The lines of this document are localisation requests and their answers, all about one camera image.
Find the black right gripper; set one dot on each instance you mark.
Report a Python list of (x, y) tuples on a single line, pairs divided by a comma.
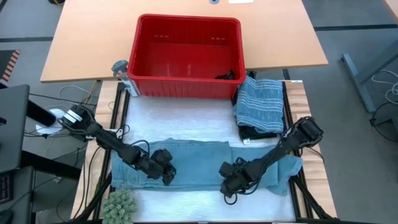
[(237, 179)]

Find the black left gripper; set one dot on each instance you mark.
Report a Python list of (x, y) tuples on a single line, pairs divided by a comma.
[(160, 166)]

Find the light blue garment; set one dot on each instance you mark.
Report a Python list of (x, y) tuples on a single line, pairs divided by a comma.
[(196, 165)]

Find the black garment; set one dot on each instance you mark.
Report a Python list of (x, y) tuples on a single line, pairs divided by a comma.
[(258, 133)]

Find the striped blue-green towel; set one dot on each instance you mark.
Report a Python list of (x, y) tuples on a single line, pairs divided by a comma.
[(259, 104)]

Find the red plastic bin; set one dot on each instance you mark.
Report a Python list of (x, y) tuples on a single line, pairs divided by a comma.
[(140, 62)]

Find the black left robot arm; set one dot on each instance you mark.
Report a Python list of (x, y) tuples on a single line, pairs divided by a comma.
[(105, 140)]

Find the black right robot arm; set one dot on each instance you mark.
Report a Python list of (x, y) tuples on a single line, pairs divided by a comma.
[(289, 146)]

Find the white paper tag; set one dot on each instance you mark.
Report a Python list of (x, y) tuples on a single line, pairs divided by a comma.
[(246, 142)]

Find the green artificial plant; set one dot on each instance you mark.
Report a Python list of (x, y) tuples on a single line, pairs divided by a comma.
[(119, 207)]

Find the small black cloth item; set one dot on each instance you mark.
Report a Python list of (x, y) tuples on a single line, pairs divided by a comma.
[(225, 75)]

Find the clear spray bottle grey trigger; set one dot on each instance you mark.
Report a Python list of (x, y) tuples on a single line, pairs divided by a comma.
[(119, 66)]

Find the black desk beam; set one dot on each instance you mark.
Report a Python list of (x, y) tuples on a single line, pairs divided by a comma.
[(49, 165)]

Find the white round stand base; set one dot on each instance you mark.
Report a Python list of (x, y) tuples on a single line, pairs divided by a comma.
[(46, 129)]

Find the black stand pole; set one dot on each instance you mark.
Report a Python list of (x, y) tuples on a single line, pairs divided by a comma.
[(40, 112)]

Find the light wooden desk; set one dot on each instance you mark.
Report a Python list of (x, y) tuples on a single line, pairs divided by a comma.
[(280, 37), (394, 4)]

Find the dark grey monitor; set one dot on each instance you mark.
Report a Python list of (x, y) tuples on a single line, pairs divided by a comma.
[(14, 130)]

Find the grey metal table leg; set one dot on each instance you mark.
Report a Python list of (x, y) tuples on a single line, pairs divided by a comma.
[(357, 79)]

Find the grey desk grommet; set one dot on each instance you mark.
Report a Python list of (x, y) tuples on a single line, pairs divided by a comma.
[(214, 1)]

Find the white paper sheet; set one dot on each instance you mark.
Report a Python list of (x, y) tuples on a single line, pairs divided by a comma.
[(241, 1)]

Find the orange black striped mat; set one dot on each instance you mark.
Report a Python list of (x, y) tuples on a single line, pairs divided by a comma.
[(12, 63)]

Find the black floor object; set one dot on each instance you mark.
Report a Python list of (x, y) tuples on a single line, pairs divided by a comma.
[(56, 1)]

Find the black aluminium table frame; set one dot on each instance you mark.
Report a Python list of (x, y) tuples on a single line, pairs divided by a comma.
[(294, 199)]

